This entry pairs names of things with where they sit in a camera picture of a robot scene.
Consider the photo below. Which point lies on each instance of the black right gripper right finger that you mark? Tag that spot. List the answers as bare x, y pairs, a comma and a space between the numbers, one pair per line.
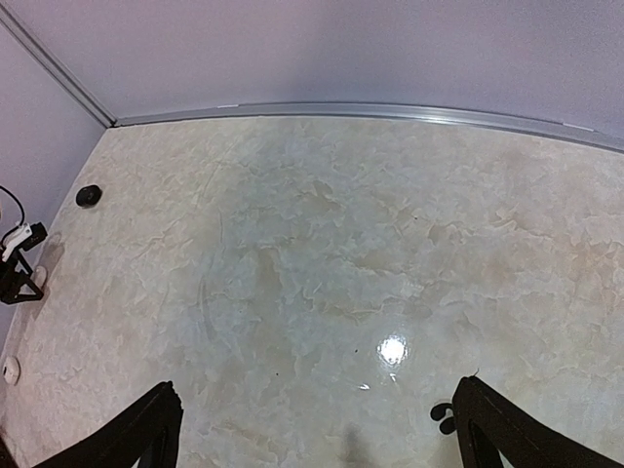
489, 427

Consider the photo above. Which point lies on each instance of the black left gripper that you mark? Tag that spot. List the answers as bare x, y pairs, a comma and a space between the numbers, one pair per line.
17, 282

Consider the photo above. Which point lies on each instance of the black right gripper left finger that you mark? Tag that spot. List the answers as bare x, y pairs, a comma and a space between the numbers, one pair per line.
145, 434

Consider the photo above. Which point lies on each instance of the white oval charging case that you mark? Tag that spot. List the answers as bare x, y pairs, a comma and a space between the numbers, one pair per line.
39, 275

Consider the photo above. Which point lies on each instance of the small white charging case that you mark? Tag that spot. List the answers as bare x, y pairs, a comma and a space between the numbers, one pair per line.
11, 370

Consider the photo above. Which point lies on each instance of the black oval charging case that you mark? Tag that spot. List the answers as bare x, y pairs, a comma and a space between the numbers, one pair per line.
88, 196

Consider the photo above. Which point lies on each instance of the black earbud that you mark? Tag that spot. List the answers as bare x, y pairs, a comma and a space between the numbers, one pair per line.
442, 413

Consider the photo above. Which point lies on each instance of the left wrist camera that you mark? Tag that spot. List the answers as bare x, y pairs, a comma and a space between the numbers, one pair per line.
24, 237

